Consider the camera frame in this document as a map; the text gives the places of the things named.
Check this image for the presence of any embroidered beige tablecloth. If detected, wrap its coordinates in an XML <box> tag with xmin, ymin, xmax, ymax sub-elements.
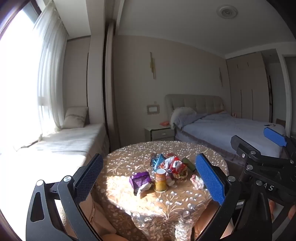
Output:
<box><xmin>94</xmin><ymin>140</ymin><xmax>229</xmax><ymax>241</ymax></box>

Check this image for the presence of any round ceiling vent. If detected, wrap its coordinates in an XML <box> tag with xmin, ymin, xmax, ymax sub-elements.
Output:
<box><xmin>217</xmin><ymin>6</ymin><xmax>238</xmax><ymax>18</ymax></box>

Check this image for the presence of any window seat mattress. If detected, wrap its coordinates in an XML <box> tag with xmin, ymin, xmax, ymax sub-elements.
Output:
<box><xmin>0</xmin><ymin>123</ymin><xmax>107</xmax><ymax>179</ymax></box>

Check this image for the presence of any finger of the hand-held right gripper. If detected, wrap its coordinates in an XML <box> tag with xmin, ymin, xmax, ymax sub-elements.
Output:
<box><xmin>231</xmin><ymin>136</ymin><xmax>265</xmax><ymax>166</ymax></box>
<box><xmin>263</xmin><ymin>127</ymin><xmax>296</xmax><ymax>158</ymax></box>

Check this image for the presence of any beige cushion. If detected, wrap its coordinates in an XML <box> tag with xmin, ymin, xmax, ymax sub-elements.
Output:
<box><xmin>62</xmin><ymin>107</ymin><xmax>89</xmax><ymax>129</ymax></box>

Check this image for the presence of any beige upholstered bed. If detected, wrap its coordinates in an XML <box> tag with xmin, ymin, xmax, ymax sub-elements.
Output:
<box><xmin>165</xmin><ymin>94</ymin><xmax>289</xmax><ymax>163</ymax></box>

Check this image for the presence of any blue plastic wrapper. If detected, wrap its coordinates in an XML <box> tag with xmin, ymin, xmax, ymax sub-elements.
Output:
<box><xmin>150</xmin><ymin>154</ymin><xmax>166</xmax><ymax>171</ymax></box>

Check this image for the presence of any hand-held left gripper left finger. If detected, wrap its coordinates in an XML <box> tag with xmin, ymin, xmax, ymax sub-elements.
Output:
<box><xmin>25</xmin><ymin>153</ymin><xmax>104</xmax><ymax>241</ymax></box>

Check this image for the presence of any sheer white curtain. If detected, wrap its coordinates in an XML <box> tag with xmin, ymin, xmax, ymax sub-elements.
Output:
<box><xmin>32</xmin><ymin>0</ymin><xmax>70</xmax><ymax>149</ymax></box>

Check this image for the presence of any beige wardrobe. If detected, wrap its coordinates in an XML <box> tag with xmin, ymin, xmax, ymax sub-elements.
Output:
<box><xmin>225</xmin><ymin>52</ymin><xmax>273</xmax><ymax>123</ymax></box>

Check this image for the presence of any pink white wrapper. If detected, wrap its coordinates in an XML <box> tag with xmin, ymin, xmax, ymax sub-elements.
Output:
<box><xmin>190</xmin><ymin>174</ymin><xmax>205</xmax><ymax>189</ymax></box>

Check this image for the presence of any orange yellow paper cup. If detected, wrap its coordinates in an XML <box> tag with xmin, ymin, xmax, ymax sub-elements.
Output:
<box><xmin>154</xmin><ymin>168</ymin><xmax>167</xmax><ymax>193</ymax></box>

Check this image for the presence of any purple snack packet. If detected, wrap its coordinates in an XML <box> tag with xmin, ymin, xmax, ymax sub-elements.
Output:
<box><xmin>129</xmin><ymin>172</ymin><xmax>152</xmax><ymax>189</ymax></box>

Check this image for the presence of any grey pillow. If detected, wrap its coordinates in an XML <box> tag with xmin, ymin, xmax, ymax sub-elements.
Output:
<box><xmin>171</xmin><ymin>107</ymin><xmax>197</xmax><ymax>129</ymax></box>

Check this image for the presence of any white nightstand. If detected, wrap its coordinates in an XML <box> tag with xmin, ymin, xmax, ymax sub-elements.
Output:
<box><xmin>144</xmin><ymin>125</ymin><xmax>175</xmax><ymax>142</ymax></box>

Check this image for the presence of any wall switch panel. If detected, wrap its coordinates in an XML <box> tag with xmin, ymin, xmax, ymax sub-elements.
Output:
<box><xmin>146</xmin><ymin>104</ymin><xmax>160</xmax><ymax>115</ymax></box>

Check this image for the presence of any light blue duvet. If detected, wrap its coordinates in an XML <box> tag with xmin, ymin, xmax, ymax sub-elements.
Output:
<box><xmin>180</xmin><ymin>112</ymin><xmax>287</xmax><ymax>158</ymax></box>

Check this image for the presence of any bright window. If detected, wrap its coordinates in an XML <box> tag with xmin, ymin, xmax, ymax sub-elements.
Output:
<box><xmin>0</xmin><ymin>9</ymin><xmax>44</xmax><ymax>151</ymax></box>

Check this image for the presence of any red white wrapper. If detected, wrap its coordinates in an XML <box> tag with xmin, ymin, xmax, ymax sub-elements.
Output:
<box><xmin>159</xmin><ymin>155</ymin><xmax>189</xmax><ymax>180</ymax></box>

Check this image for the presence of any gold wall lamp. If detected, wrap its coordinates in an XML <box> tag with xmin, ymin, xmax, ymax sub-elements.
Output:
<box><xmin>149</xmin><ymin>52</ymin><xmax>158</xmax><ymax>80</ymax></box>

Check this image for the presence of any small cardboard box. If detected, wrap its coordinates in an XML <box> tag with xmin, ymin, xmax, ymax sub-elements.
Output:
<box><xmin>181</xmin><ymin>157</ymin><xmax>196</xmax><ymax>172</ymax></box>

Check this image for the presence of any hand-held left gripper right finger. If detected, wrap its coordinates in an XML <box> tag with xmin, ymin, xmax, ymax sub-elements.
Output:
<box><xmin>194</xmin><ymin>153</ymin><xmax>273</xmax><ymax>241</ymax></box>

